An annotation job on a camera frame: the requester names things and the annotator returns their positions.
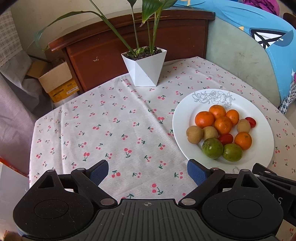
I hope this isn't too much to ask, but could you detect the green leafy plant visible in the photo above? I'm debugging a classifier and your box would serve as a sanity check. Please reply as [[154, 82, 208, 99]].
[[34, 0, 176, 60]]

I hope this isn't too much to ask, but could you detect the yellow labelled box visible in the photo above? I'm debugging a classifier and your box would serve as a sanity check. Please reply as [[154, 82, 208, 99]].
[[48, 79, 79, 103]]

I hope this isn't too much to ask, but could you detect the white floral plate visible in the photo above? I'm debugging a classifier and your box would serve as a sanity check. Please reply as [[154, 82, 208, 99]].
[[172, 89, 274, 173]]

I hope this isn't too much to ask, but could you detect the blue patterned blanket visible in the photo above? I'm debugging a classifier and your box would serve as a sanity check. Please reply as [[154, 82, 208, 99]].
[[175, 1, 295, 101]]

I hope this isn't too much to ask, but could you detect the orange mandarin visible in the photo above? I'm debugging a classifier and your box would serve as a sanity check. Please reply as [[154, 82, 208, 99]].
[[195, 111, 215, 128]]

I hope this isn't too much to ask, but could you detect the green lime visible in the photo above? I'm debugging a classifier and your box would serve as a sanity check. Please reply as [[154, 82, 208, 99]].
[[222, 143, 243, 162], [202, 138, 224, 159]]

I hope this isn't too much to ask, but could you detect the houndstooth sofa cover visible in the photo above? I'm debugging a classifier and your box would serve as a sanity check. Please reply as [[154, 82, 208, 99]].
[[278, 74, 296, 115]]

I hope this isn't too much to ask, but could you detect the grey checked fabric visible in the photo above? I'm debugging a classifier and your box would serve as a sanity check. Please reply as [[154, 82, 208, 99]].
[[1, 9, 53, 175]]

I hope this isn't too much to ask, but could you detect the white geometric plant pot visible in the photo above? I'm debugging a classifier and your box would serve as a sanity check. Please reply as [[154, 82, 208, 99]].
[[121, 48, 167, 87]]

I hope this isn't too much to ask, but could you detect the small mandarin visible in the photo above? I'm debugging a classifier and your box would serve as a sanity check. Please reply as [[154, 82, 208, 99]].
[[209, 104, 226, 119]]

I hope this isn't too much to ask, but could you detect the grey green sofa armrest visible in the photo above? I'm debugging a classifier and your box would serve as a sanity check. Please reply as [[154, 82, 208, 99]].
[[206, 17, 280, 107]]

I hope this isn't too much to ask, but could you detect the dark wooden cabinet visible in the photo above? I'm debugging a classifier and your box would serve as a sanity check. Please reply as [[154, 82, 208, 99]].
[[49, 8, 215, 92]]

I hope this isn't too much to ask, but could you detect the red cherry tomato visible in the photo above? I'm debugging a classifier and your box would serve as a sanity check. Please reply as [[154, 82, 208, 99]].
[[218, 133, 234, 146], [245, 116, 256, 128]]

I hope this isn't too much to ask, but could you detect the brown kiwi front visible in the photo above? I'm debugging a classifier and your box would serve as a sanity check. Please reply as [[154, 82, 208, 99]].
[[186, 126, 203, 145]]

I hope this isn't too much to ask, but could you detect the dimpled mandarin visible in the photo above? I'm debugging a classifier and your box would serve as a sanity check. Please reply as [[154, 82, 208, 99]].
[[214, 116, 232, 135]]

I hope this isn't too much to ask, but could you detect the cherry print tablecloth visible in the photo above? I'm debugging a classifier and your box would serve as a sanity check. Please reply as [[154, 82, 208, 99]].
[[29, 57, 295, 200]]

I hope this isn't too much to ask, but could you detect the purple cloth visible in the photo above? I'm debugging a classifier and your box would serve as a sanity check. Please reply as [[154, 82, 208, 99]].
[[241, 0, 280, 16]]

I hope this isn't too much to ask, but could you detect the brown kiwi back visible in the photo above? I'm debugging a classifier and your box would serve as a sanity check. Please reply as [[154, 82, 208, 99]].
[[236, 119, 251, 133]]

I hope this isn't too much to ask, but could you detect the large mandarin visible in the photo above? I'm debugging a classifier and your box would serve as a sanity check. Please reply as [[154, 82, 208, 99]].
[[234, 132, 252, 151]]

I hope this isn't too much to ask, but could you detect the brown kiwi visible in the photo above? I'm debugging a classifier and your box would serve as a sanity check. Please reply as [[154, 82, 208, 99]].
[[236, 119, 251, 133], [186, 126, 203, 145], [202, 126, 219, 140]]

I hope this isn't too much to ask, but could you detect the cardboard box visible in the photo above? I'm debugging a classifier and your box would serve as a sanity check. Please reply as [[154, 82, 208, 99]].
[[39, 62, 72, 93]]

